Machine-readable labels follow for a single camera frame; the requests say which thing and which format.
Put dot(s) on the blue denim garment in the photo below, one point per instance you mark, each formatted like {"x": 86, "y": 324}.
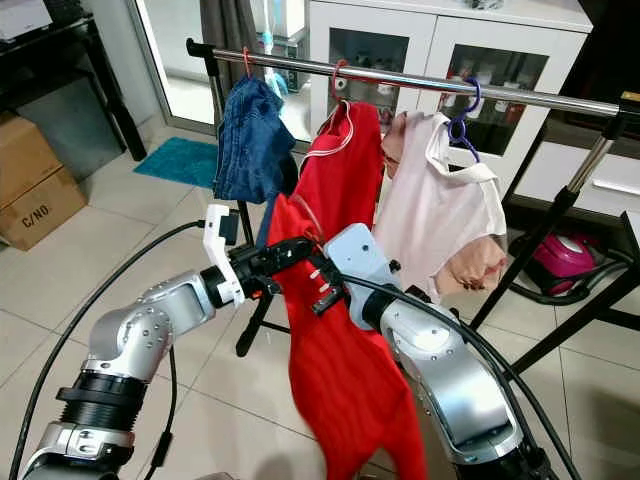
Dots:
{"x": 250, "y": 150}

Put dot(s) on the white framed glass door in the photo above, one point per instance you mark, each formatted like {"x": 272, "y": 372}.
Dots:
{"x": 175, "y": 60}

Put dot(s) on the plain brown cardboard box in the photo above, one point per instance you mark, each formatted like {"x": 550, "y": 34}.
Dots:
{"x": 25, "y": 160}

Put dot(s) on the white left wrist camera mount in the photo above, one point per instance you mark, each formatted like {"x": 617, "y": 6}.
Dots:
{"x": 215, "y": 235}

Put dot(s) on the chrome and black clothes rack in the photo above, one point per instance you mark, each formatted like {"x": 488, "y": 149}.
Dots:
{"x": 410, "y": 79}

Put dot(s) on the low white drawer cabinet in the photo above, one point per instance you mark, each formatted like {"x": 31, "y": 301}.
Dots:
{"x": 560, "y": 180}

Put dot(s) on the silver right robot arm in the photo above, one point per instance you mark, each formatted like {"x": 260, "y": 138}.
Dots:
{"x": 440, "y": 370}

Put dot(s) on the dark grey curtain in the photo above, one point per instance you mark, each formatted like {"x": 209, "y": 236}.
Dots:
{"x": 225, "y": 20}

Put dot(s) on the magenta canister vacuum cleaner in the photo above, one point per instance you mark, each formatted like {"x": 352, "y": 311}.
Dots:
{"x": 560, "y": 258}

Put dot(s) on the white shirt with peach sleeves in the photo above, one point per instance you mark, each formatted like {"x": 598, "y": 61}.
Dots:
{"x": 440, "y": 200}

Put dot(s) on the black side table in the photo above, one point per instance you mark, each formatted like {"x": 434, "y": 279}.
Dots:
{"x": 50, "y": 45}

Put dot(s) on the grey flat panel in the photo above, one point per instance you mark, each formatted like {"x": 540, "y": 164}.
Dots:
{"x": 75, "y": 125}

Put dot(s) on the red plastic clothes hanger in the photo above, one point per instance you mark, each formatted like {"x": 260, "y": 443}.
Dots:
{"x": 334, "y": 80}
{"x": 245, "y": 62}

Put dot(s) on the red polo shirt white trim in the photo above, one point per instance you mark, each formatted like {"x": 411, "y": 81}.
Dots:
{"x": 345, "y": 380}

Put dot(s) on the white glass door cabinet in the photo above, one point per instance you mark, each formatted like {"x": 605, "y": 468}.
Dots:
{"x": 420, "y": 30}

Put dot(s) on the white carton box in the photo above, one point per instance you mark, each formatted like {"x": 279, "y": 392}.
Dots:
{"x": 20, "y": 15}

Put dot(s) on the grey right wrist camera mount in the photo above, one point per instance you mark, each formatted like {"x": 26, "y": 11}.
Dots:
{"x": 360, "y": 250}

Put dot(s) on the teal floor mat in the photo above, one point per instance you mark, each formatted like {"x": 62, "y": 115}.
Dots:
{"x": 175, "y": 162}

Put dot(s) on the blue plastic clothes hanger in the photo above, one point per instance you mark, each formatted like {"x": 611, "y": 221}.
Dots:
{"x": 457, "y": 125}

